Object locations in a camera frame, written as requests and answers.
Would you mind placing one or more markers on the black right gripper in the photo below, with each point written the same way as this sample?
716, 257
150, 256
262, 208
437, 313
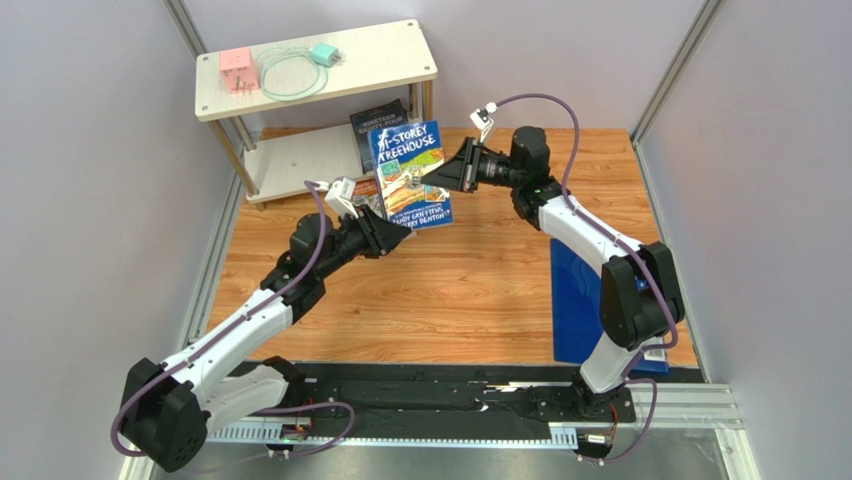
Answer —
473, 170

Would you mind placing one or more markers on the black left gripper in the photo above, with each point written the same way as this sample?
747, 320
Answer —
382, 235

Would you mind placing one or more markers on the orange 78-Storey Treehouse book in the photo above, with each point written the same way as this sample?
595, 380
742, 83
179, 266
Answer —
367, 193

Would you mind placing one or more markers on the blue 91-Storey Treehouse book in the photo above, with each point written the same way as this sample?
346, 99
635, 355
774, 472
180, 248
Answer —
402, 156

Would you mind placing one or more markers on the Nineteen Eighty-Four book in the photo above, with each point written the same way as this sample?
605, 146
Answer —
376, 118

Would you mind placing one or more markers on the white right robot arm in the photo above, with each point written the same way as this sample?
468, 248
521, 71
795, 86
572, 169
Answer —
546, 204

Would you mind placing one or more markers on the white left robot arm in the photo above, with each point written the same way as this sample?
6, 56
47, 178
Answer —
170, 408

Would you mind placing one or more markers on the white two-tier shelf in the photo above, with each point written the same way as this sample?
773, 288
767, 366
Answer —
284, 143

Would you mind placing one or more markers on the mint green charger plug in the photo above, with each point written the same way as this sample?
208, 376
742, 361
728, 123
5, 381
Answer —
325, 55

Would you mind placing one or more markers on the blue file folder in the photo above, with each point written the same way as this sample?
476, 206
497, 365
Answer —
576, 313

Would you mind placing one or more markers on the pink cube power adapter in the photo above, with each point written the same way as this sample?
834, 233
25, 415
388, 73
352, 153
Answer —
238, 70

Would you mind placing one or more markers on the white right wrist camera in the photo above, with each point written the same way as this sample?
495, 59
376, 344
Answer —
482, 118

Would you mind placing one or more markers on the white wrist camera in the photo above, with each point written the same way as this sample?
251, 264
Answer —
482, 118
339, 197

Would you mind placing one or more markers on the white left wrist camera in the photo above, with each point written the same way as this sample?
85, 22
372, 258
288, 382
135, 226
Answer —
339, 197

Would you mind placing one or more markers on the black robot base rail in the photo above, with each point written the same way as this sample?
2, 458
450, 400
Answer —
443, 402

